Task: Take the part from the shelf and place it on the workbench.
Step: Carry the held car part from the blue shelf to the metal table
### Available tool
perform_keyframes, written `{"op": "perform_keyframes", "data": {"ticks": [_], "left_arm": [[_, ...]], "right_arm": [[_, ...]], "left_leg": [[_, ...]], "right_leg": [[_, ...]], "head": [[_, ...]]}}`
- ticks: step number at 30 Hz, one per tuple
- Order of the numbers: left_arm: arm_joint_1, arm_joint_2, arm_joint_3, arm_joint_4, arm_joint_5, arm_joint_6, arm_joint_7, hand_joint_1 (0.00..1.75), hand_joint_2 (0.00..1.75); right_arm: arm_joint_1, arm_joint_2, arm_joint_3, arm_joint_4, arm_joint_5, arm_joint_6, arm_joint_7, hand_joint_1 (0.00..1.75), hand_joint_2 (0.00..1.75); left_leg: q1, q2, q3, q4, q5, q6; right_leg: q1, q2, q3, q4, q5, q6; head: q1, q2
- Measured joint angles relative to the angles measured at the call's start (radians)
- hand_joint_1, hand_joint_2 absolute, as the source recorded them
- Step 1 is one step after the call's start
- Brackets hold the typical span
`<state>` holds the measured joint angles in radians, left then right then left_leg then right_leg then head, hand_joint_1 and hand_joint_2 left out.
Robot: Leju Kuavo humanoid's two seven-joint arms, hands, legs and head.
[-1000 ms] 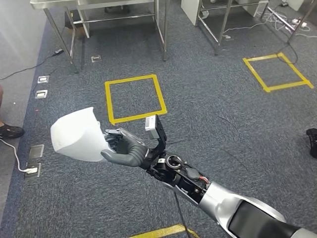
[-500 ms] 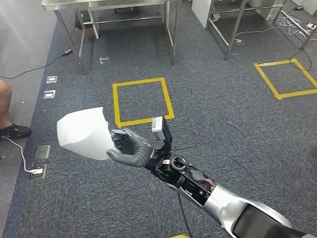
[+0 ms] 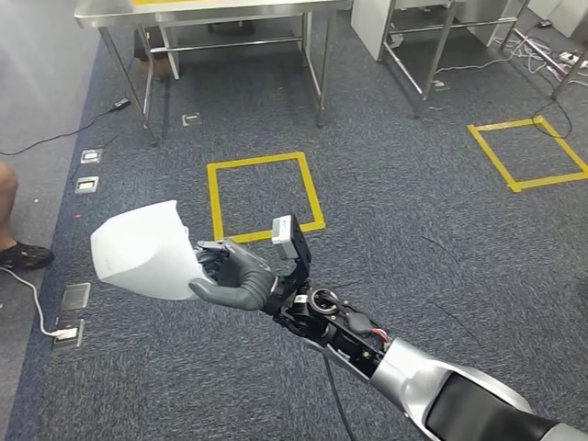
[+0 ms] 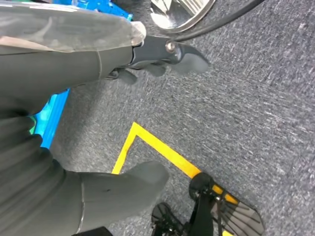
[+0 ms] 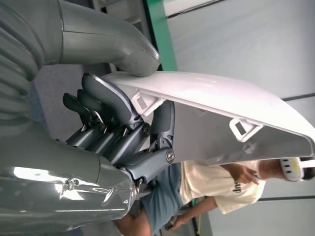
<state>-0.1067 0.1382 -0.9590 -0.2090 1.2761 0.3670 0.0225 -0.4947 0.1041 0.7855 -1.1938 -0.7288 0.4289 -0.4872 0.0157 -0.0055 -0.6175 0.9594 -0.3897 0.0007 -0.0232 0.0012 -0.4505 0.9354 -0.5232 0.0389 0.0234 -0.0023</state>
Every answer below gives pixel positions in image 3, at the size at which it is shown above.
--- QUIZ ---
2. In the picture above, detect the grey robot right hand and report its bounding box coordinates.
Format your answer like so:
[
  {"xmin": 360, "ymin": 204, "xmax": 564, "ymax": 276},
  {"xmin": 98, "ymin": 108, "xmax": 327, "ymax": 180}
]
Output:
[{"xmin": 188, "ymin": 239, "xmax": 266, "ymax": 312}]

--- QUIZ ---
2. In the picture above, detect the white plastic car part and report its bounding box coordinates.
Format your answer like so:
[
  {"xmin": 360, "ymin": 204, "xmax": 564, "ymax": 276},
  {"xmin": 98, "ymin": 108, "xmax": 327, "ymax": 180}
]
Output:
[{"xmin": 90, "ymin": 199, "xmax": 209, "ymax": 302}]

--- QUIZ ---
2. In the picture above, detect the stainless steel workbench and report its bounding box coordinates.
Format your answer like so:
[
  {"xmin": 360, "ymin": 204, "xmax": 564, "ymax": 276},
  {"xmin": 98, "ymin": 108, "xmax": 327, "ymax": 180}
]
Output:
[{"xmin": 74, "ymin": 0, "xmax": 354, "ymax": 129}]

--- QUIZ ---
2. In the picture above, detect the yellow floor tape square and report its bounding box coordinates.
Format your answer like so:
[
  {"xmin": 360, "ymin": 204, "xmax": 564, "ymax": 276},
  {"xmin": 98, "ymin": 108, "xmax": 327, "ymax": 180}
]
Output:
[
  {"xmin": 207, "ymin": 151, "xmax": 326, "ymax": 244},
  {"xmin": 467, "ymin": 114, "xmax": 588, "ymax": 194}
]

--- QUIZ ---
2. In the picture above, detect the stainless steel table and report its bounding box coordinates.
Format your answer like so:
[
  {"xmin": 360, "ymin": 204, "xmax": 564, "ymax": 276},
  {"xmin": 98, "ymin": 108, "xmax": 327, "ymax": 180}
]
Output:
[{"xmin": 379, "ymin": 0, "xmax": 588, "ymax": 119}]

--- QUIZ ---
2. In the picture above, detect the black hanging cable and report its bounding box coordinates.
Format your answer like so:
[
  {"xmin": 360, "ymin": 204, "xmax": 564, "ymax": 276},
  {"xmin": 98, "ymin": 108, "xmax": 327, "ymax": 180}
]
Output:
[{"xmin": 321, "ymin": 355, "xmax": 357, "ymax": 441}]

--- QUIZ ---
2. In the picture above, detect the black power adapter cable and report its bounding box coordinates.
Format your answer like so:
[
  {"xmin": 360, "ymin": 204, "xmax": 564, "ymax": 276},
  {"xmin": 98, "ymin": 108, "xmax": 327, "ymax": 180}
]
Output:
[{"xmin": 0, "ymin": 96, "xmax": 132, "ymax": 157}]

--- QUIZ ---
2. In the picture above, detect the white plug cable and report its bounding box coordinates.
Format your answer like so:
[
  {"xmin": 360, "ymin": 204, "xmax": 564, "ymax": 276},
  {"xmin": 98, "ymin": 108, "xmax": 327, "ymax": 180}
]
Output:
[{"xmin": 0, "ymin": 266, "xmax": 77, "ymax": 340}]

